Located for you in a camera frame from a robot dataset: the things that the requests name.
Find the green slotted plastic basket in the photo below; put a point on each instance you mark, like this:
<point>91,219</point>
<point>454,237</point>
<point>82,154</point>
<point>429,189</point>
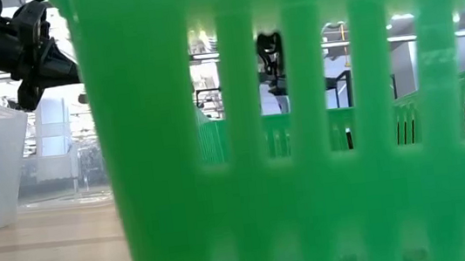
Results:
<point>152,157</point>

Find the white building pillar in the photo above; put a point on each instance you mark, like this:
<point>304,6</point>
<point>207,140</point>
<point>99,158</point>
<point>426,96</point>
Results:
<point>53,137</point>

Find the black metal railing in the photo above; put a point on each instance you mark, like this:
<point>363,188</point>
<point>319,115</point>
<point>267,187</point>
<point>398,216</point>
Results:
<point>348,88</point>

